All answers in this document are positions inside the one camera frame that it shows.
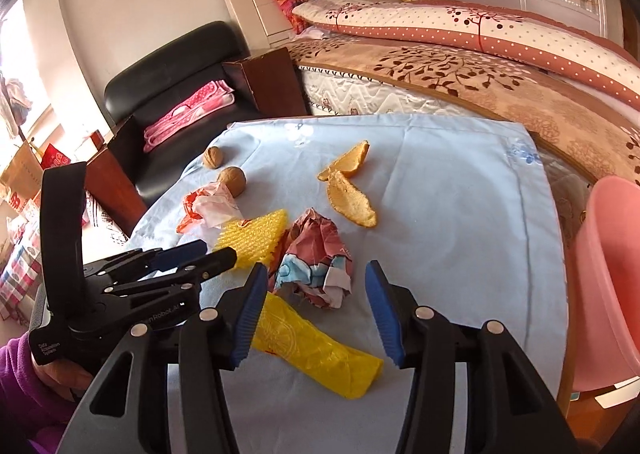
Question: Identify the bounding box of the cardboard box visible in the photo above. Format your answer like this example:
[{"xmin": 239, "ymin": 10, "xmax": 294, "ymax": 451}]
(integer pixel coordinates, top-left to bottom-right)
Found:
[{"xmin": 0, "ymin": 141, "xmax": 43, "ymax": 205}]

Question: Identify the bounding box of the pink plastic bucket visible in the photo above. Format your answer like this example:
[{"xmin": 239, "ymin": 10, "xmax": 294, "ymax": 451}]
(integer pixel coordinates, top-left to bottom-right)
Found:
[{"xmin": 570, "ymin": 175, "xmax": 640, "ymax": 395}]

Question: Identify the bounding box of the yellow plastic bag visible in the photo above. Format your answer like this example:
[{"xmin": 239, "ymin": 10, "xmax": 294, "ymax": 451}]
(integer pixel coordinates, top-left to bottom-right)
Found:
[{"xmin": 250, "ymin": 291, "xmax": 385, "ymax": 401}]

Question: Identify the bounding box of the dark wooden cabinet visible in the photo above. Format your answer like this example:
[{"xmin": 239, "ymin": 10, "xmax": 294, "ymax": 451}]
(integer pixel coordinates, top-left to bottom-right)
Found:
[{"xmin": 85, "ymin": 114, "xmax": 151, "ymax": 237}]

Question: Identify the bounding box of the light blue floral cloth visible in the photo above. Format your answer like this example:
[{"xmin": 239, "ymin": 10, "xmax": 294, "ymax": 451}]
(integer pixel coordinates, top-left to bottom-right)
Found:
[{"xmin": 117, "ymin": 113, "xmax": 568, "ymax": 454}]

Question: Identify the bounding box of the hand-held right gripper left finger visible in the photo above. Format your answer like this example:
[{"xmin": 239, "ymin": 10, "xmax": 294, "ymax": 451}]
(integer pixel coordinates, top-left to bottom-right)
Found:
[{"xmin": 62, "ymin": 261, "xmax": 271, "ymax": 454}]

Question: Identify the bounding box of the plaid storage bag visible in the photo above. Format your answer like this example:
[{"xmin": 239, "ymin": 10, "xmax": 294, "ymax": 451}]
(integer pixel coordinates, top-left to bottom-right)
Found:
[{"xmin": 0, "ymin": 229, "xmax": 46, "ymax": 320}]

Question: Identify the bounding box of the dotted tree print quilt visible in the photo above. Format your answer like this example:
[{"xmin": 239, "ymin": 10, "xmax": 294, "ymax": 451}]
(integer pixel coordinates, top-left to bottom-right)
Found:
[{"xmin": 292, "ymin": 0, "xmax": 640, "ymax": 112}]

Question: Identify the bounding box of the person's left hand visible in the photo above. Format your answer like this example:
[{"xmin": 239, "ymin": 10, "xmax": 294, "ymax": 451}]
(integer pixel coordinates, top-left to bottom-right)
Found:
[{"xmin": 35, "ymin": 358, "xmax": 96, "ymax": 402}]

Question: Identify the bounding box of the person's left forearm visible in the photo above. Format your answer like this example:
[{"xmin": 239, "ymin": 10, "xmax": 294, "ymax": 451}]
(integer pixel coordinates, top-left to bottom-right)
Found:
[{"xmin": 0, "ymin": 331, "xmax": 81, "ymax": 454}]

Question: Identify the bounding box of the pink folded towel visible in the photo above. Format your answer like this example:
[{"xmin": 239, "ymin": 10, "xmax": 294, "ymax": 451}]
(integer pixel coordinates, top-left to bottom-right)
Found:
[{"xmin": 143, "ymin": 79, "xmax": 237, "ymax": 153}]

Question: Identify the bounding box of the yellow foam fruit net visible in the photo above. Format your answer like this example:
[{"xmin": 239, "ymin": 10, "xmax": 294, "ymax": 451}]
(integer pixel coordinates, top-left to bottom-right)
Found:
[{"xmin": 212, "ymin": 208, "xmax": 290, "ymax": 271}]

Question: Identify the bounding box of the white quilted mattress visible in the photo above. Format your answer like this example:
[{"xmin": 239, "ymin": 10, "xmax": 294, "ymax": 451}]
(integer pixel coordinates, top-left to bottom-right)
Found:
[{"xmin": 300, "ymin": 67, "xmax": 501, "ymax": 120}]

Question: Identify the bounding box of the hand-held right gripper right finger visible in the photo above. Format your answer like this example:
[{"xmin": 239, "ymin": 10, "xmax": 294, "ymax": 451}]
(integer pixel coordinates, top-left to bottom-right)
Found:
[{"xmin": 364, "ymin": 260, "xmax": 581, "ymax": 454}]

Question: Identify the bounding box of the bed with patterned quilt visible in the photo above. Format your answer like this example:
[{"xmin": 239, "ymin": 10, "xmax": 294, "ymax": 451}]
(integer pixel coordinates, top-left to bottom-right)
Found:
[{"xmin": 285, "ymin": 32, "xmax": 640, "ymax": 185}]

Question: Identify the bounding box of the red blue printed paper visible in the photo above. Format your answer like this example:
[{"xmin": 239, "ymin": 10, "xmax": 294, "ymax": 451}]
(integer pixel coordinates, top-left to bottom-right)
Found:
[{"xmin": 269, "ymin": 207, "xmax": 353, "ymax": 309}]

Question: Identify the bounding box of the red and white plastic wrapper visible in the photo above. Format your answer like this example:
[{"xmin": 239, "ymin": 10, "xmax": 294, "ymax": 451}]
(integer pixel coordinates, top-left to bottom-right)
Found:
[{"xmin": 176, "ymin": 183, "xmax": 246, "ymax": 235}]

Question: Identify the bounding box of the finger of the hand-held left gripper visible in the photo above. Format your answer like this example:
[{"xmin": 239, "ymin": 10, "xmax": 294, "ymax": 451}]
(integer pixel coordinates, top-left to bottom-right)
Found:
[
  {"xmin": 82, "ymin": 240, "xmax": 208, "ymax": 285},
  {"xmin": 100, "ymin": 247, "xmax": 238, "ymax": 306}
]

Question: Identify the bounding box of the black leather armchair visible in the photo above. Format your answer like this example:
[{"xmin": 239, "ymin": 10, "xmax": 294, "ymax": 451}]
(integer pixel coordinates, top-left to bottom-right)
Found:
[{"xmin": 104, "ymin": 20, "xmax": 266, "ymax": 207}]

